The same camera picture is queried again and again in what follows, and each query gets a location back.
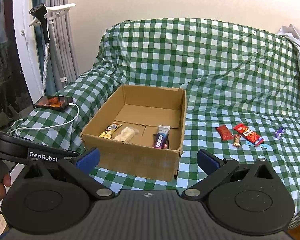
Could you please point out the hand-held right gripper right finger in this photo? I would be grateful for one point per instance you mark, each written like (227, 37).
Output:
(208, 161)

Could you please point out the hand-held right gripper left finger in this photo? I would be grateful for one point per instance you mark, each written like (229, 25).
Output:
(87, 160)

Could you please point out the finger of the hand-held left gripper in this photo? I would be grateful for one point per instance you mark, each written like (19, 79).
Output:
(52, 156)

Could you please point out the dark red snack packet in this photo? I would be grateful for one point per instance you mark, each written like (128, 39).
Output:
(224, 133)

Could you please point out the small brown candy bar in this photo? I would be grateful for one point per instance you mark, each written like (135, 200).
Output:
(237, 140)

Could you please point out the gold snack packet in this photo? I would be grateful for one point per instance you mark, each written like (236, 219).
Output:
(109, 132)

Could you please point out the cardboard box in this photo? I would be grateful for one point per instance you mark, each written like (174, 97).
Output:
(130, 160)

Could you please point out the white rice cracker packet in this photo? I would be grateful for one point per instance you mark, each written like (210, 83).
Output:
(123, 133)

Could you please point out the red stick snack packet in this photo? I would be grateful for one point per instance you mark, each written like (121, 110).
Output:
(247, 133)

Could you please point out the purple white tube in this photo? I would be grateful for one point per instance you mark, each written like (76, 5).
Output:
(161, 137)

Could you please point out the light blue snack packet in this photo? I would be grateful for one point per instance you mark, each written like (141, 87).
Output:
(263, 145)

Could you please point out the purple candy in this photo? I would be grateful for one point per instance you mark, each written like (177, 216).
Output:
(280, 132)

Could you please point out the black smartphone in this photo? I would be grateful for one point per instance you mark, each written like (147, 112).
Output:
(53, 101)

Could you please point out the white curtain clip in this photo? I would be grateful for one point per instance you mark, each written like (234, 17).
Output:
(63, 78)

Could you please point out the green checkered cloth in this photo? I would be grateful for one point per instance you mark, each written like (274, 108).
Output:
(215, 67)

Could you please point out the grey curtain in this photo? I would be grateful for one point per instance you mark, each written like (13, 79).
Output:
(65, 42)

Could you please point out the white plastic hanger hook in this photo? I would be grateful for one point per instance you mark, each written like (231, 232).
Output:
(61, 8)

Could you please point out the white window frame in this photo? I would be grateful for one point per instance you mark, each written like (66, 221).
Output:
(27, 55)

